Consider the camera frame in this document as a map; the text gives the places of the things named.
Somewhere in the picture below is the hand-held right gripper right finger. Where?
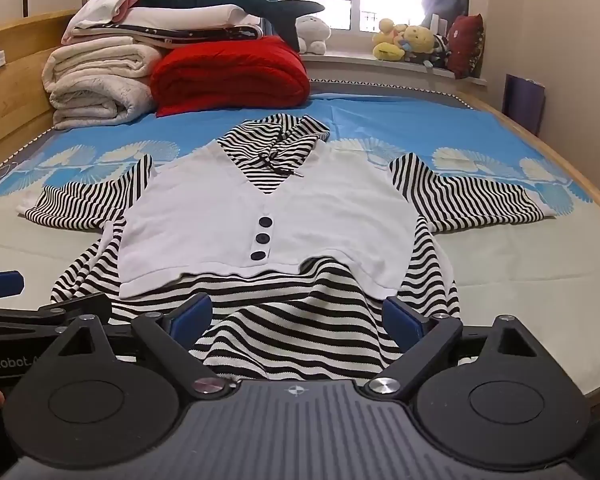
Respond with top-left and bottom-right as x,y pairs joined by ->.
365,296 -> 556,401

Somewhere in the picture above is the dark red cushion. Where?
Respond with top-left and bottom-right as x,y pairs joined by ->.
447,14 -> 486,80

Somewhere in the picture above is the white rolled quilt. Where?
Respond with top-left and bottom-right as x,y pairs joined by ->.
42,42 -> 157,131

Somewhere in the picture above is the white folded cloth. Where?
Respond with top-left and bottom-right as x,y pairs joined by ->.
62,0 -> 137,43

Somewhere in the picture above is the white round plush toy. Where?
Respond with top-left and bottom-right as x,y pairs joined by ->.
295,15 -> 332,56

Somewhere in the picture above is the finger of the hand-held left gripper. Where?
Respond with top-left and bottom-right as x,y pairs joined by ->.
0,270 -> 25,304
0,294 -> 112,332

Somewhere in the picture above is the yellow plush toy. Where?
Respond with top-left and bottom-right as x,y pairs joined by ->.
372,17 -> 407,62

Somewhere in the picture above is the blue and cream bed sheet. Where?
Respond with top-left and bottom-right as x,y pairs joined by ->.
0,91 -> 600,403

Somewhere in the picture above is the window sill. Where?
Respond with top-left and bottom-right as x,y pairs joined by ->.
300,50 -> 487,82

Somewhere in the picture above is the yellow-faced plush doll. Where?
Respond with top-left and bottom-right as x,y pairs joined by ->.
402,24 -> 452,68

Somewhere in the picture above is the striped shirt with white vest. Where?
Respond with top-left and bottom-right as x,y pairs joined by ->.
19,114 -> 556,382

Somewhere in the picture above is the red folded quilt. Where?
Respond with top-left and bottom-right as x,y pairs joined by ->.
150,35 -> 311,119

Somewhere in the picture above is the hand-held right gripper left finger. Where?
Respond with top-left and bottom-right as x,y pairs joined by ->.
45,294 -> 238,398

